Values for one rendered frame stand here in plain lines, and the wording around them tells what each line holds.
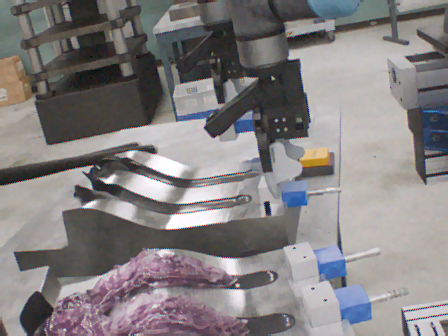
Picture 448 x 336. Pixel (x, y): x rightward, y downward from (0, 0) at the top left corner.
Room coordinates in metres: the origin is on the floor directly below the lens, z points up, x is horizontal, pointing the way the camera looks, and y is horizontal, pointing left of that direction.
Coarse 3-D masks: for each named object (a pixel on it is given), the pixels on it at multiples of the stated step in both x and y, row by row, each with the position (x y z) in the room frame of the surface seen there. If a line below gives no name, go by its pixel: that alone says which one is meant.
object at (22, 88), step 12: (0, 60) 7.36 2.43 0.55; (12, 60) 7.15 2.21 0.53; (0, 72) 7.16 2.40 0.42; (12, 72) 7.14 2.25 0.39; (24, 72) 7.38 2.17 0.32; (0, 84) 7.15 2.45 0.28; (12, 84) 7.14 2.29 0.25; (24, 84) 7.20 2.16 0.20; (0, 96) 7.16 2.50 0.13; (12, 96) 7.15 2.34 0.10; (24, 96) 7.13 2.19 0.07
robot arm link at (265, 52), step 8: (240, 40) 0.90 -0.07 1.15; (256, 40) 0.84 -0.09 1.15; (264, 40) 0.84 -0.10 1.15; (272, 40) 0.84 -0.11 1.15; (280, 40) 0.84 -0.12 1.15; (240, 48) 0.86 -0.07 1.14; (248, 48) 0.85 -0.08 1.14; (256, 48) 0.84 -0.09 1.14; (264, 48) 0.84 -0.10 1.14; (272, 48) 0.84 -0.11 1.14; (280, 48) 0.84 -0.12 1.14; (240, 56) 0.86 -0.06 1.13; (248, 56) 0.85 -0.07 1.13; (256, 56) 0.84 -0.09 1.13; (264, 56) 0.84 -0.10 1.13; (272, 56) 0.84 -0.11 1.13; (280, 56) 0.84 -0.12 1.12; (288, 56) 0.86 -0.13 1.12; (248, 64) 0.85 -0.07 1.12; (256, 64) 0.84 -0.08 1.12; (264, 64) 0.84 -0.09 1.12; (272, 64) 0.84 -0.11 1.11
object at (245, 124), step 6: (240, 120) 1.17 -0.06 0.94; (246, 120) 1.16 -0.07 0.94; (252, 120) 1.16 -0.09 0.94; (234, 126) 1.17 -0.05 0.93; (240, 126) 1.17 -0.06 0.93; (246, 126) 1.16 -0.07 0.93; (252, 126) 1.16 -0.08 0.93; (228, 132) 1.17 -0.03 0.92; (234, 132) 1.17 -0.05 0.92; (240, 132) 1.17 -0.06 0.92; (222, 138) 1.17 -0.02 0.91; (228, 138) 1.17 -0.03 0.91; (234, 138) 1.17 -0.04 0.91
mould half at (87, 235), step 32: (160, 160) 1.11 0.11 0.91; (256, 160) 1.06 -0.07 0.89; (160, 192) 0.99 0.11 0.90; (192, 192) 0.99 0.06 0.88; (224, 192) 0.95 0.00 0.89; (256, 192) 0.91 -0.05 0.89; (64, 224) 0.91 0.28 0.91; (96, 224) 0.89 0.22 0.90; (128, 224) 0.88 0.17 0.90; (160, 224) 0.88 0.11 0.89; (192, 224) 0.85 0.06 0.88; (224, 224) 0.83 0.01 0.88; (256, 224) 0.82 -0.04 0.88; (288, 224) 0.83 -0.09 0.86; (32, 256) 0.93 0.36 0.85; (64, 256) 0.92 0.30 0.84; (96, 256) 0.90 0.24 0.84; (128, 256) 0.88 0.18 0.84; (224, 256) 0.84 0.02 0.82
